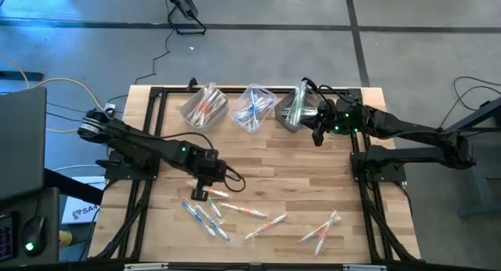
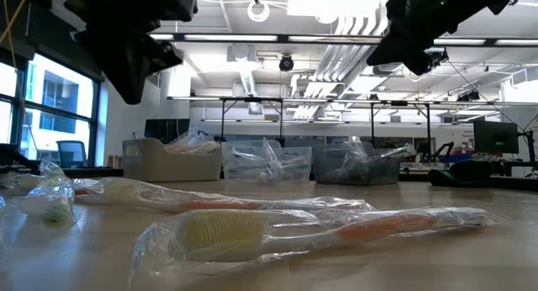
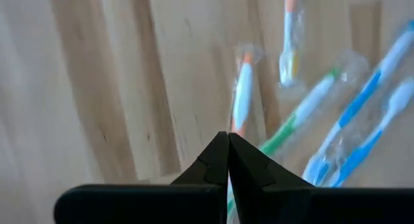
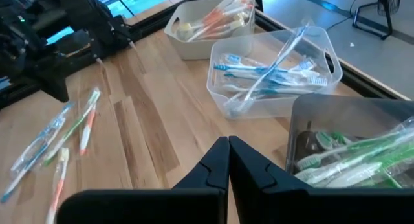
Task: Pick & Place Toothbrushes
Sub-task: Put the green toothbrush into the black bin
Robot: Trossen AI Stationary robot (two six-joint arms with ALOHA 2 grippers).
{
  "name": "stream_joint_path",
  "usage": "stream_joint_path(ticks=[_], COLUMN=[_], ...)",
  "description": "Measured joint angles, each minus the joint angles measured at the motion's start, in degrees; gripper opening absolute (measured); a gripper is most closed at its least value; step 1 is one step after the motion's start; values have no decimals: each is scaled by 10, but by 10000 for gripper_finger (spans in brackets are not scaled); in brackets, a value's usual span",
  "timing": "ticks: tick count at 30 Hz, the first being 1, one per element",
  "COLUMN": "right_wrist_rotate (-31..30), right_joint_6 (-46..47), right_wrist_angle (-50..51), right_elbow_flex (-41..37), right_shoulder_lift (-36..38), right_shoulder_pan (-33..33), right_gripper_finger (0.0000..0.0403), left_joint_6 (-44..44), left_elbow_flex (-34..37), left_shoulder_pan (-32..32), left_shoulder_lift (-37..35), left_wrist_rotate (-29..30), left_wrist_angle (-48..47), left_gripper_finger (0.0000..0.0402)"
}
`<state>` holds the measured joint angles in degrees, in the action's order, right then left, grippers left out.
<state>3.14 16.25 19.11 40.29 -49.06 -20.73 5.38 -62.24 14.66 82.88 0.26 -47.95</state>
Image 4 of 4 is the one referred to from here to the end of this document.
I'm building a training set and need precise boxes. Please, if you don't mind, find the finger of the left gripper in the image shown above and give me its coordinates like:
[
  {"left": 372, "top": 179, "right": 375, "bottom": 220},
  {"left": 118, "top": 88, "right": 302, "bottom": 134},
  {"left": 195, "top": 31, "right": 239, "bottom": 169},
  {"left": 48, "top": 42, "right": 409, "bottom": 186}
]
[{"left": 34, "top": 61, "right": 71, "bottom": 104}]

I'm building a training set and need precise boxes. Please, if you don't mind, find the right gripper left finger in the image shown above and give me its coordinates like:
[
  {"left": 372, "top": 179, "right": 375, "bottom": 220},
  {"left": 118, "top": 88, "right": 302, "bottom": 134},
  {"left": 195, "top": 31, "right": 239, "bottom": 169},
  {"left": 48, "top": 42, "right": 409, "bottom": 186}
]
[{"left": 56, "top": 135, "right": 230, "bottom": 224}]

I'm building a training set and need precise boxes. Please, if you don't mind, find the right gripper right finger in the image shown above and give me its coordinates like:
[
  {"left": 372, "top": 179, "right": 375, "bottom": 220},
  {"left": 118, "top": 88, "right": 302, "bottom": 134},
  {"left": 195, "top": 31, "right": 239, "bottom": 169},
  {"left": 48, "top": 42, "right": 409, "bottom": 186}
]
[{"left": 228, "top": 135, "right": 414, "bottom": 224}]

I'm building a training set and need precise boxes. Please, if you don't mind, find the green toothbrush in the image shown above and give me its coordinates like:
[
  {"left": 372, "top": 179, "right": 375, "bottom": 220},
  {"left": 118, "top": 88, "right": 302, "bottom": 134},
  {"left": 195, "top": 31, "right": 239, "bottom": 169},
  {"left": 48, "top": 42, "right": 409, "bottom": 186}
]
[
  {"left": 355, "top": 142, "right": 414, "bottom": 189},
  {"left": 296, "top": 125, "right": 414, "bottom": 172},
  {"left": 323, "top": 161, "right": 402, "bottom": 189},
  {"left": 296, "top": 133, "right": 414, "bottom": 183},
  {"left": 315, "top": 130, "right": 353, "bottom": 150},
  {"left": 41, "top": 87, "right": 102, "bottom": 166}
]

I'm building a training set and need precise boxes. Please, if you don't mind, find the clear plastic bin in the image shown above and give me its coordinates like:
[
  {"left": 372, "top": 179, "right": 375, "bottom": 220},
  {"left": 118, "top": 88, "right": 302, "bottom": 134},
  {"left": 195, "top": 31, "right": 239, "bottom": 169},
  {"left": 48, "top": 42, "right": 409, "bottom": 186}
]
[{"left": 206, "top": 25, "right": 343, "bottom": 120}]

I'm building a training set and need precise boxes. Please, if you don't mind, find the grey translucent plastic bin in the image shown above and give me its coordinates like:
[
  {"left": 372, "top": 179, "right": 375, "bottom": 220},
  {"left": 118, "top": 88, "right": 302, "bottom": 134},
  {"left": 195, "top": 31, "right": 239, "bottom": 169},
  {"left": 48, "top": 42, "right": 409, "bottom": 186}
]
[{"left": 286, "top": 93, "right": 414, "bottom": 189}]

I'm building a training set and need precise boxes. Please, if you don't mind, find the white plastic bin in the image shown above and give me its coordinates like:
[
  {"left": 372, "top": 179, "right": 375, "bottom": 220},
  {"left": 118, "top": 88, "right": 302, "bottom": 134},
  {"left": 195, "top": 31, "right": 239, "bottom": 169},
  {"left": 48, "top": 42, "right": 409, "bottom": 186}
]
[{"left": 164, "top": 0, "right": 258, "bottom": 61}]

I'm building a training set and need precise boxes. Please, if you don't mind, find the black floor stand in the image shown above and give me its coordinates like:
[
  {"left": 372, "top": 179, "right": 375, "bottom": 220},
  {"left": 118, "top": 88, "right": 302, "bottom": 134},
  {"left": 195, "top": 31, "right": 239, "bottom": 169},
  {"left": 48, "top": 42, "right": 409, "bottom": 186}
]
[{"left": 351, "top": 0, "right": 404, "bottom": 41}]

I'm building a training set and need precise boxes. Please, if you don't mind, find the black floor cable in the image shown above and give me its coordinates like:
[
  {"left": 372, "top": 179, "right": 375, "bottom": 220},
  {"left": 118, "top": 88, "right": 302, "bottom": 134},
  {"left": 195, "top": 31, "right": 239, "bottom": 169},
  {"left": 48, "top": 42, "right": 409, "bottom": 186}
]
[{"left": 326, "top": 0, "right": 363, "bottom": 30}]

